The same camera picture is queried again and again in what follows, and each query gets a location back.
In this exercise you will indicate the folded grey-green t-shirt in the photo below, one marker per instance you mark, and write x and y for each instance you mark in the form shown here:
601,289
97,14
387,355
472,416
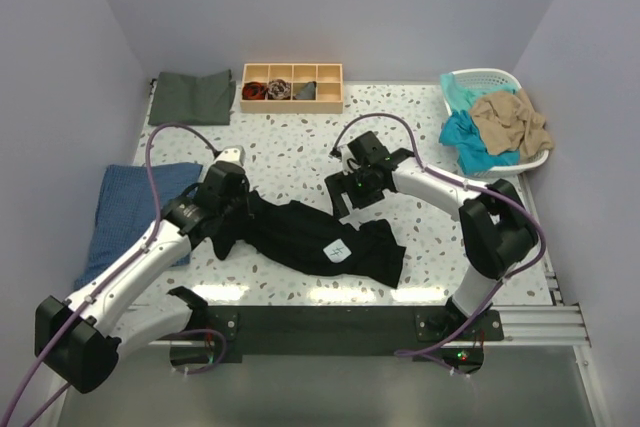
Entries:
193,100

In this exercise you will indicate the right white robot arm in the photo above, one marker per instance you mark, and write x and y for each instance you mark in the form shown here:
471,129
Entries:
496,234

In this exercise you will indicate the teal t-shirt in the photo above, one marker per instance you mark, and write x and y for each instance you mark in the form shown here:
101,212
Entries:
461,91

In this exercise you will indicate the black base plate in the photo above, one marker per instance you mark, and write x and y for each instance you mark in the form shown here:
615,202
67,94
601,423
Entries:
307,331

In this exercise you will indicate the red black small item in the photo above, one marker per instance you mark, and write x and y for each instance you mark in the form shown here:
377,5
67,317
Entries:
254,91

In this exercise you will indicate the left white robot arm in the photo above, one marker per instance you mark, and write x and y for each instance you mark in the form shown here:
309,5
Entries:
83,337

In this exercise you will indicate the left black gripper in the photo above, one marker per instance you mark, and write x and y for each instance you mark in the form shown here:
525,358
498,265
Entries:
244,213

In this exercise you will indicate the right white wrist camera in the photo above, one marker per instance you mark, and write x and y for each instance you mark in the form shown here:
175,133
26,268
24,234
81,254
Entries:
343,153

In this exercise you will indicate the dark grey small item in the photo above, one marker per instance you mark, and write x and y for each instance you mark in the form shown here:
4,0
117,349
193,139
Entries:
305,92

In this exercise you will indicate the brown patterned small item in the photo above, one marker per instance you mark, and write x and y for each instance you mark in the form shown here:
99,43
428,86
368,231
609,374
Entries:
278,89

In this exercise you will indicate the folded blue t-shirt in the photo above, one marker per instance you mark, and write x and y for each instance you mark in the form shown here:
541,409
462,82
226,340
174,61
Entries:
126,209

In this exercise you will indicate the wooden compartment tray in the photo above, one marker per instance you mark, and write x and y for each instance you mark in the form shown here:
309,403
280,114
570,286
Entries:
329,93

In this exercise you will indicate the black t-shirt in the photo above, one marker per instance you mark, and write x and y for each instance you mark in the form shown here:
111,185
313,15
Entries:
311,241

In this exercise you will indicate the white laundry basket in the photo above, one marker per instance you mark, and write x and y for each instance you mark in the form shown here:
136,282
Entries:
523,165

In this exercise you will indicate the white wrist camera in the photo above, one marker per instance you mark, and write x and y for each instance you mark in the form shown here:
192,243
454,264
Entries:
343,153
234,155

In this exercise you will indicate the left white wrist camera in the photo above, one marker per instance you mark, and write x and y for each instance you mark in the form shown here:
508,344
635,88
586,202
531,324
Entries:
234,155

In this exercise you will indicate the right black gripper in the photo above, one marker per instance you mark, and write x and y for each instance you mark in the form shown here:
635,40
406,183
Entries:
340,183

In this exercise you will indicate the aluminium rail frame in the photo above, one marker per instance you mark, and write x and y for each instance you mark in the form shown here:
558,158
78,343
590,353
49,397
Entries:
555,325

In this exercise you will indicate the tan t-shirt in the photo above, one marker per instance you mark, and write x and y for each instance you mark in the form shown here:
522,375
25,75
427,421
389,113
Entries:
507,122

